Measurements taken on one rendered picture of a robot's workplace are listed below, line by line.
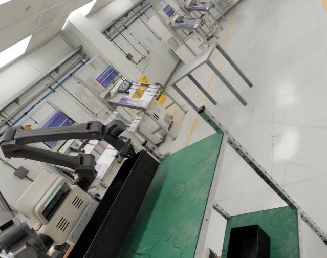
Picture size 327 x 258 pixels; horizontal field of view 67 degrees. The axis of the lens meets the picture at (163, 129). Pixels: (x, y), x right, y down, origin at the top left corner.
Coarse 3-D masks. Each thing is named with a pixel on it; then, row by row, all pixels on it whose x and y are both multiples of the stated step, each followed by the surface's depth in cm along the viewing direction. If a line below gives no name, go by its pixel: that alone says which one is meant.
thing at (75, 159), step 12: (12, 132) 110; (0, 144) 108; (12, 156) 115; (24, 156) 117; (36, 156) 118; (48, 156) 120; (60, 156) 123; (72, 156) 127; (72, 168) 127; (84, 168) 126
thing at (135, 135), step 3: (126, 129) 368; (129, 132) 370; (132, 132) 369; (132, 135) 373; (135, 135) 371; (138, 135) 375; (135, 138) 375; (138, 138) 373; (141, 138) 377; (138, 141) 377; (141, 141) 375; (168, 153) 393; (165, 156) 394; (159, 162) 395
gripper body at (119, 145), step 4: (116, 140) 116; (120, 140) 118; (128, 140) 120; (112, 144) 117; (116, 144) 117; (120, 144) 117; (124, 144) 118; (116, 148) 118; (120, 148) 117; (120, 152) 115; (116, 156) 118
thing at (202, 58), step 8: (208, 48) 326; (200, 56) 328; (208, 56) 297; (224, 56) 326; (192, 64) 328; (200, 64) 302; (208, 64) 297; (232, 64) 330; (184, 72) 332; (216, 72) 300; (240, 72) 333; (176, 80) 335; (192, 80) 376; (224, 80) 304; (248, 80) 339; (176, 88) 345; (200, 88) 380; (232, 88) 308; (184, 96) 350; (208, 96) 385; (240, 96) 313; (192, 104) 355
